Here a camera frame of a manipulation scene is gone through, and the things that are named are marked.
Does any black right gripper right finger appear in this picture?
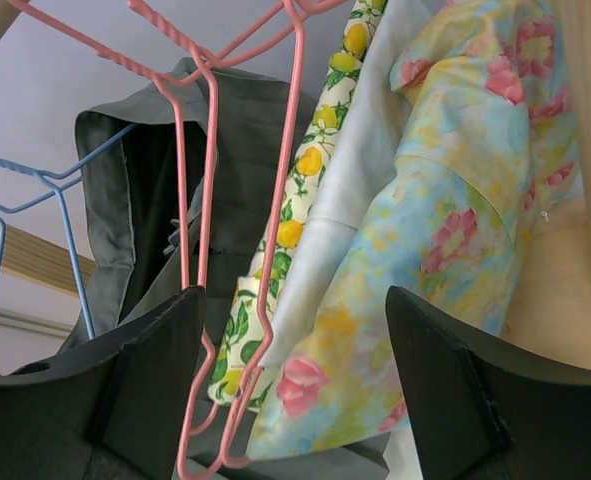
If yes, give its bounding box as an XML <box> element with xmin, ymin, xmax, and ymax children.
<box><xmin>386</xmin><ymin>286</ymin><xmax>591</xmax><ymax>480</ymax></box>

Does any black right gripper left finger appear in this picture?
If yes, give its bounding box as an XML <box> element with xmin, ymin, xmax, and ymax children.
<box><xmin>0</xmin><ymin>287</ymin><xmax>205</xmax><ymax>479</ymax></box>

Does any lemon print skirt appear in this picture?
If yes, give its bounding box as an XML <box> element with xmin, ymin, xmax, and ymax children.
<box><xmin>207</xmin><ymin>1</ymin><xmax>386</xmax><ymax>406</ymax></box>

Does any blue wire hanger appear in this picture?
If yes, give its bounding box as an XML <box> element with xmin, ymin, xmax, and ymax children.
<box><xmin>0</xmin><ymin>124</ymin><xmax>135</xmax><ymax>339</ymax></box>

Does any grey skirt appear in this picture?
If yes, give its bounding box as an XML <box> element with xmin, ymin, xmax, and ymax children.
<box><xmin>12</xmin><ymin>56</ymin><xmax>391</xmax><ymax>480</ymax></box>

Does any pastel floral skirt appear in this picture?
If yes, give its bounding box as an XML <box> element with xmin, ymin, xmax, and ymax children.
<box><xmin>247</xmin><ymin>1</ymin><xmax>580</xmax><ymax>460</ymax></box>

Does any white skirt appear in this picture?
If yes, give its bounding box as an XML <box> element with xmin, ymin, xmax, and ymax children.
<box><xmin>262</xmin><ymin>0</ymin><xmax>449</xmax><ymax>369</ymax></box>

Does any wooden clothes rack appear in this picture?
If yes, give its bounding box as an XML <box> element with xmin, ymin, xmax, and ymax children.
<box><xmin>0</xmin><ymin>0</ymin><xmax>591</xmax><ymax>386</ymax></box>

